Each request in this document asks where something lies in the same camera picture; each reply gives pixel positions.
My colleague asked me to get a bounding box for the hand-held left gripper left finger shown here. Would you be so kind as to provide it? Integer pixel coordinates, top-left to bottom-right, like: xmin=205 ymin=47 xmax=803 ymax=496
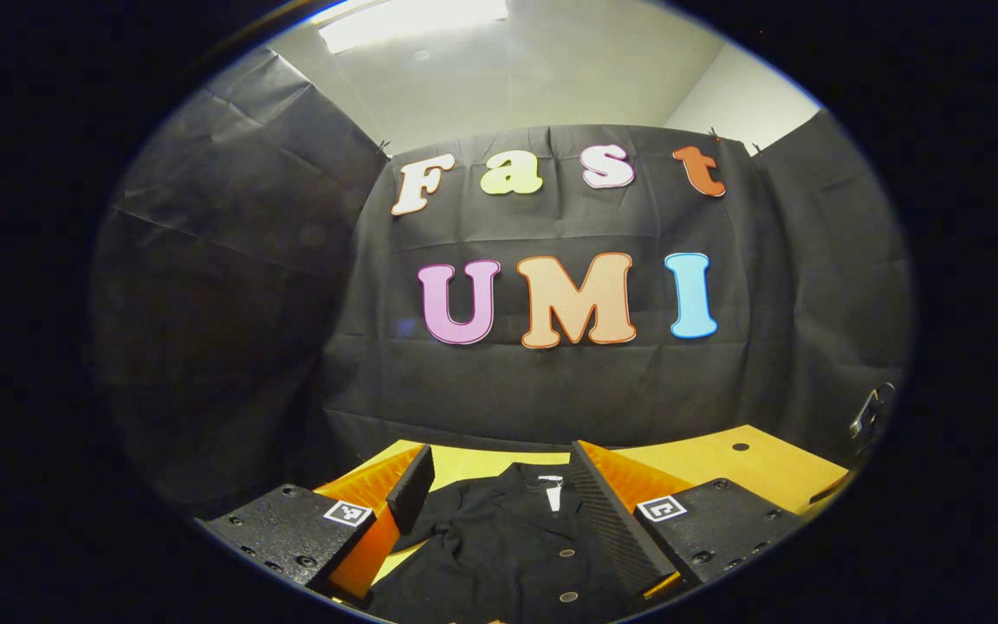
xmin=196 ymin=445 xmax=437 ymax=608

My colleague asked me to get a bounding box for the ceiling light panel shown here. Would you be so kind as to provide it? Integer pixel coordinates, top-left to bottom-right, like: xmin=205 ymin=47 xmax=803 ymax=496
xmin=317 ymin=0 xmax=509 ymax=55

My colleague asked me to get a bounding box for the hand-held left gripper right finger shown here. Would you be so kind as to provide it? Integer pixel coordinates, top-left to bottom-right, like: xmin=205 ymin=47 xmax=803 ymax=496
xmin=568 ymin=439 xmax=812 ymax=603

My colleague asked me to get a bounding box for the black buttoned jacket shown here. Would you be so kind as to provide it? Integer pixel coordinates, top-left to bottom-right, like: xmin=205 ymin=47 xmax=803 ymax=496
xmin=366 ymin=462 xmax=664 ymax=624

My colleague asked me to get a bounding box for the black backdrop cloth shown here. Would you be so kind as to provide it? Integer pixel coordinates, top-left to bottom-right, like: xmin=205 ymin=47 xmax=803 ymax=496
xmin=87 ymin=48 xmax=916 ymax=521

